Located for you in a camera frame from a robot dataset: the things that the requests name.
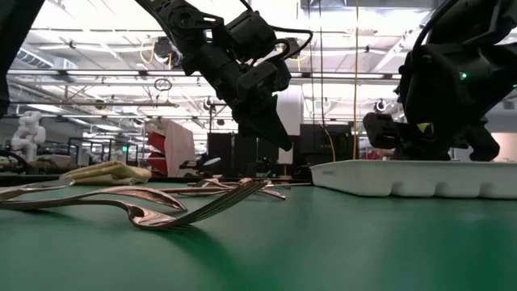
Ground black partition panels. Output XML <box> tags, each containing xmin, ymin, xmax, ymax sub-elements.
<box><xmin>207</xmin><ymin>132</ymin><xmax>280</xmax><ymax>178</ymax></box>

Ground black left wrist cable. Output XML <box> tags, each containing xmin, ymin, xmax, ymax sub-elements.
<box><xmin>242</xmin><ymin>0</ymin><xmax>314</xmax><ymax>62</ymax></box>

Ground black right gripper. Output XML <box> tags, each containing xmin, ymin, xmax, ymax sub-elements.
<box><xmin>389</xmin><ymin>91</ymin><xmax>466</xmax><ymax>162</ymax></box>

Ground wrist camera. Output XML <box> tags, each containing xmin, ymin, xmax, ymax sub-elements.
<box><xmin>237</xmin><ymin>60</ymin><xmax>280</xmax><ymax>97</ymax></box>
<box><xmin>362</xmin><ymin>112</ymin><xmax>399</xmax><ymax>150</ymax></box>

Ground ceiling light strip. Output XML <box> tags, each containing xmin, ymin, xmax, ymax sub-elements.
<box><xmin>290</xmin><ymin>72</ymin><xmax>401</xmax><ymax>80</ymax></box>
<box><xmin>64</xmin><ymin>69</ymin><xmax>221</xmax><ymax>78</ymax></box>

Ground green table mat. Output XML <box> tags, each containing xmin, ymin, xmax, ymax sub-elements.
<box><xmin>0</xmin><ymin>180</ymin><xmax>517</xmax><ymax>291</ymax></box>

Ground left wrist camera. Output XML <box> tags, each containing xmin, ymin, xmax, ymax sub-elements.
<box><xmin>237</xmin><ymin>60</ymin><xmax>280</xmax><ymax>97</ymax></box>

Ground white pillar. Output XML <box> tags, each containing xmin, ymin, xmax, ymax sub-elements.
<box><xmin>276</xmin><ymin>84</ymin><xmax>305</xmax><ymax>137</ymax></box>

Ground red rack with white sheet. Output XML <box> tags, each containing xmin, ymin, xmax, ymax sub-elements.
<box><xmin>144</xmin><ymin>117</ymin><xmax>197</xmax><ymax>178</ymax></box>

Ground white cutlery tray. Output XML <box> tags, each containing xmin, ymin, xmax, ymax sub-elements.
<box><xmin>309</xmin><ymin>158</ymin><xmax>517</xmax><ymax>200</ymax></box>

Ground black reel with yellow cable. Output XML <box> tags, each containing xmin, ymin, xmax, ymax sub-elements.
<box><xmin>139</xmin><ymin>35</ymin><xmax>185</xmax><ymax>70</ymax></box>

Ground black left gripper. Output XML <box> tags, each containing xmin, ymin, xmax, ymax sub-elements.
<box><xmin>208</xmin><ymin>55</ymin><xmax>294</xmax><ymax>153</ymax></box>

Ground yellow folded cloth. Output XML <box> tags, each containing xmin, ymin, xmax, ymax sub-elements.
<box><xmin>59</xmin><ymin>160</ymin><xmax>153</xmax><ymax>187</ymax></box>

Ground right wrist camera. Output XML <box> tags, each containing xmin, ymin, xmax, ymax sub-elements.
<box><xmin>362</xmin><ymin>112</ymin><xmax>399</xmax><ymax>150</ymax></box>

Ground black device with white oval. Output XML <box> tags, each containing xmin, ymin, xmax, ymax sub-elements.
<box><xmin>179</xmin><ymin>154</ymin><xmax>224</xmax><ymax>171</ymax></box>

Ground hanging oval ring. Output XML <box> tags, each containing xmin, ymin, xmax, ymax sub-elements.
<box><xmin>153</xmin><ymin>77</ymin><xmax>174</xmax><ymax>92</ymax></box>

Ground black frame workstation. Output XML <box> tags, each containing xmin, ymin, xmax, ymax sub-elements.
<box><xmin>67</xmin><ymin>137</ymin><xmax>141</xmax><ymax>167</ymax></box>

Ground black equipment cabinet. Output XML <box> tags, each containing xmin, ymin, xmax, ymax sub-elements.
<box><xmin>298</xmin><ymin>123</ymin><xmax>356</xmax><ymax>167</ymax></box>

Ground pink wall panel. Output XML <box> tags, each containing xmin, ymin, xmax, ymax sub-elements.
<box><xmin>490</xmin><ymin>132</ymin><xmax>517</xmax><ymax>163</ymax></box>

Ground yellow curved cable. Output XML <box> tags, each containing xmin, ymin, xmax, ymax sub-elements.
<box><xmin>321</xmin><ymin>123</ymin><xmax>337</xmax><ymax>162</ymax></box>

